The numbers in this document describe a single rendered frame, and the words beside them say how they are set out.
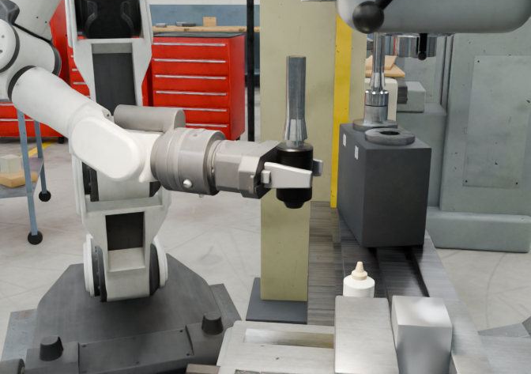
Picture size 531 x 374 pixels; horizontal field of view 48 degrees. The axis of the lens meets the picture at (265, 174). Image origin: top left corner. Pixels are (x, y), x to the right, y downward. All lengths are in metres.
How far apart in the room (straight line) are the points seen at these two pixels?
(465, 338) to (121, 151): 0.48
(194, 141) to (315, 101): 1.70
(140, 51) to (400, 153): 0.59
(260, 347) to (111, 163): 0.32
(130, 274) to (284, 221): 1.23
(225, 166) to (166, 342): 0.74
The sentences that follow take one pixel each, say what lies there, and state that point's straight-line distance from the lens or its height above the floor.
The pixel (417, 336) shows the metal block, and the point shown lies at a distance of 0.62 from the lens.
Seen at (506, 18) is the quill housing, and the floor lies 1.33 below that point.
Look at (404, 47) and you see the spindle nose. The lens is 0.70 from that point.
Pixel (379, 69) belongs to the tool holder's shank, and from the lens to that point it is 1.19.
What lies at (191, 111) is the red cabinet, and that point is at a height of 0.35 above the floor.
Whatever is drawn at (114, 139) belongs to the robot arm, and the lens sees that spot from 0.82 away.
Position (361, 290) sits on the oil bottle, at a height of 0.98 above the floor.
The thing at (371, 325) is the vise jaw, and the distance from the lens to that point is 0.66.
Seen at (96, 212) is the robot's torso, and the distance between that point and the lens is 1.32.
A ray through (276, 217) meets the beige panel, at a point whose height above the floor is 0.43.
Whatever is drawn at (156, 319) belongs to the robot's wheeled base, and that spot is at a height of 0.57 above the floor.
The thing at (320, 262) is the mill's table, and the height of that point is 0.90.
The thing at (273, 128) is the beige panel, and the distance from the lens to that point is 2.49.
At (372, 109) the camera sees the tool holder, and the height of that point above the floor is 1.13.
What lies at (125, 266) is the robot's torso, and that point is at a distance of 1.47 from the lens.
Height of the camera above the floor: 1.35
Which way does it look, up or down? 17 degrees down
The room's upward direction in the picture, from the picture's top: straight up
